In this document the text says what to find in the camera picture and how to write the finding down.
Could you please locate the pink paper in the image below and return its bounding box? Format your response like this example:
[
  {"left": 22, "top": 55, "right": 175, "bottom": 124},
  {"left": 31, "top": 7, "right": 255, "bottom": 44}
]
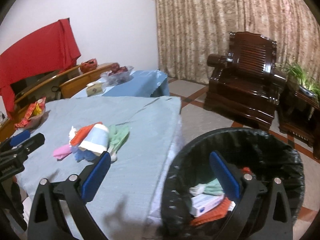
[{"left": 53, "top": 144, "right": 72, "bottom": 160}]

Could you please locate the white tissue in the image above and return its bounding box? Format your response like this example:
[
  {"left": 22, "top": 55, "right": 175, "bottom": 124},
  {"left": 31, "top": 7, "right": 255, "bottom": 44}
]
[{"left": 68, "top": 126, "right": 77, "bottom": 141}]

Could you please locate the white medicine box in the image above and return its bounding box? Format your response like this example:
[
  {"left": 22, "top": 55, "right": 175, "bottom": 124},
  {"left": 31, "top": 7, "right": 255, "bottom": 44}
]
[{"left": 190, "top": 193, "right": 225, "bottom": 218}]

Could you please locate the green rubber glove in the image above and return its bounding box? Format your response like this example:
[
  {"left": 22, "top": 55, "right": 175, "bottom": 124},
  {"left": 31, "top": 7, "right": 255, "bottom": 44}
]
[{"left": 107, "top": 125, "right": 130, "bottom": 163}]

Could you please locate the blue plastic bag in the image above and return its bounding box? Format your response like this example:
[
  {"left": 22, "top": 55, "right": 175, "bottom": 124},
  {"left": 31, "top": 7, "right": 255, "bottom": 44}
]
[{"left": 71, "top": 146, "right": 97, "bottom": 162}]

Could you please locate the black lined trash bin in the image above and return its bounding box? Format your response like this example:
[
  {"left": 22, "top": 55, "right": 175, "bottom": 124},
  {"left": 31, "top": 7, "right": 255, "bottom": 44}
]
[{"left": 161, "top": 128, "right": 305, "bottom": 239}]

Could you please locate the snack tray with red packets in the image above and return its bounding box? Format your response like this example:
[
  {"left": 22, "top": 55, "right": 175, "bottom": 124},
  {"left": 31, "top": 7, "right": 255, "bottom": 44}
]
[{"left": 14, "top": 97, "right": 46, "bottom": 130}]

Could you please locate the wooden cabinet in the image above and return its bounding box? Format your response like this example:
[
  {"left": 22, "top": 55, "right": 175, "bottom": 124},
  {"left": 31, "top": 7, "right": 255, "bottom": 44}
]
[{"left": 1, "top": 63, "right": 112, "bottom": 141}]

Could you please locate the tissue box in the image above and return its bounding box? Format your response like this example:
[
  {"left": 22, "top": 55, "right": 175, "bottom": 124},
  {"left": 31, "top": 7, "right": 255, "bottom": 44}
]
[{"left": 86, "top": 81, "right": 104, "bottom": 96}]

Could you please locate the red cloth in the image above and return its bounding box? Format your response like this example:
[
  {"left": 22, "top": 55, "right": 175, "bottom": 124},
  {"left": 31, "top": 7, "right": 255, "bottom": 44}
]
[{"left": 1, "top": 18, "right": 81, "bottom": 118}]

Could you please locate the glass fruit bowl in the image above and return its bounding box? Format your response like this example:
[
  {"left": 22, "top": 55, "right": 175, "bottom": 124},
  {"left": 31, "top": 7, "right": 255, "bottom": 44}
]
[{"left": 100, "top": 63, "right": 134, "bottom": 86}]

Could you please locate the dark wooden side table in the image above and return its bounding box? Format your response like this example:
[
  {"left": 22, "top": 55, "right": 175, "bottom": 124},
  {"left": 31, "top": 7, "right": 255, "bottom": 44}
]
[{"left": 277, "top": 86, "right": 319, "bottom": 159}]

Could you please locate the light grey-blue tablecloth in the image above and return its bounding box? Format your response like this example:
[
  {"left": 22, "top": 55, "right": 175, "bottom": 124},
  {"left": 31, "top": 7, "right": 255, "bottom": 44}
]
[{"left": 17, "top": 96, "right": 181, "bottom": 239}]

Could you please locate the dark wooden armchair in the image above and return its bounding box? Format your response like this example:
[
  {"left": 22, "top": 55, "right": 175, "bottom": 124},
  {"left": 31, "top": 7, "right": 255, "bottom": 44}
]
[{"left": 204, "top": 31, "right": 286, "bottom": 131}]

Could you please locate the potted green plant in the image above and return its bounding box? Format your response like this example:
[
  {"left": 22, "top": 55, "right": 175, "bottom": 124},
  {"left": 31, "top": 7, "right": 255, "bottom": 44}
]
[{"left": 283, "top": 62, "right": 319, "bottom": 99}]

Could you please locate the blue tablecloth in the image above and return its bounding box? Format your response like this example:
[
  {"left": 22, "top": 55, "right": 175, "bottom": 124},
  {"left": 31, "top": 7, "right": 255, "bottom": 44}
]
[{"left": 72, "top": 69, "right": 170, "bottom": 99}]

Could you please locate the beige patterned curtain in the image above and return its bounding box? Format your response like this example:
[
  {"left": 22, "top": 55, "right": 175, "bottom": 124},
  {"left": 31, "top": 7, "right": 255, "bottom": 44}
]
[{"left": 155, "top": 0, "right": 319, "bottom": 83}]

